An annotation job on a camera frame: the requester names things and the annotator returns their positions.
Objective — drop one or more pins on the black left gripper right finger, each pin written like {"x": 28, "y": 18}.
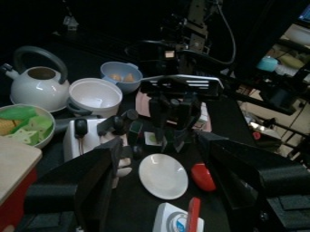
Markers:
{"x": 266, "y": 178}

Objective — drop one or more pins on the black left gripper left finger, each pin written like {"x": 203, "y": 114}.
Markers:
{"x": 68, "y": 187}

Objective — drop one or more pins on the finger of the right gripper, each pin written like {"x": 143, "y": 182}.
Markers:
{"x": 158, "y": 120}
{"x": 186, "y": 123}

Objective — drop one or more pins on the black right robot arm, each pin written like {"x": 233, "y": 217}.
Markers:
{"x": 194, "y": 33}

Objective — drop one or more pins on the pink white printed box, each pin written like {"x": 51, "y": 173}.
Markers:
{"x": 203, "y": 119}

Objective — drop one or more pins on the small white green card box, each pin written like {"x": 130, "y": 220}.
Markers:
{"x": 151, "y": 139}

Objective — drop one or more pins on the pink flat toy piece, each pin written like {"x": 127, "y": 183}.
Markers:
{"x": 142, "y": 104}

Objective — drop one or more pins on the orange toy food piece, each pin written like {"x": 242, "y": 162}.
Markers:
{"x": 115, "y": 77}
{"x": 128, "y": 78}

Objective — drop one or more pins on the small red knob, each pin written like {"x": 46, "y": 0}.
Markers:
{"x": 257, "y": 135}

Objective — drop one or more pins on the wooden cutting board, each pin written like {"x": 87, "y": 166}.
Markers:
{"x": 13, "y": 169}

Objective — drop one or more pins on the light blue bowl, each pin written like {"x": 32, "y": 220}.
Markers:
{"x": 120, "y": 72}

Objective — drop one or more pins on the red oval toy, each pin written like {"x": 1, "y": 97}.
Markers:
{"x": 203, "y": 177}

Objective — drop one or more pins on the white bowl with toy vegetables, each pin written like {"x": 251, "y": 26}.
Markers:
{"x": 44, "y": 142}

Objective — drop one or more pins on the white toy pot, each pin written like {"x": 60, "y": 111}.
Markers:
{"x": 95, "y": 96}

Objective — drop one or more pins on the white round plate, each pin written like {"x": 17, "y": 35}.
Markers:
{"x": 163, "y": 176}

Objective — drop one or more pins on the light green toy cheese piece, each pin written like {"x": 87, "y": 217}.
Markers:
{"x": 36, "y": 128}

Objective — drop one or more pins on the red flat stick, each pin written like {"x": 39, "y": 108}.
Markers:
{"x": 194, "y": 214}

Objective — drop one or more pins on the teal cup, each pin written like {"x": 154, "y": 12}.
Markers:
{"x": 267, "y": 64}

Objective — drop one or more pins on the yellow toy corn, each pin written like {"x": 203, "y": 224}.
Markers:
{"x": 5, "y": 126}

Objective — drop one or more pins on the white box with blue dial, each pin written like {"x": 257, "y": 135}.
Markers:
{"x": 167, "y": 219}

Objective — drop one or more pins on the green toy vegetable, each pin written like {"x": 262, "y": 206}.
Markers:
{"x": 17, "y": 113}

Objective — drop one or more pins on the white bowl on shelf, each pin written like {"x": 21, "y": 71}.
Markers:
{"x": 299, "y": 34}

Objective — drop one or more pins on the black metal shelf frame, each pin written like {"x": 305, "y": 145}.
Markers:
{"x": 278, "y": 99}

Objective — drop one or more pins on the small white bracket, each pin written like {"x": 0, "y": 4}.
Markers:
{"x": 71, "y": 23}

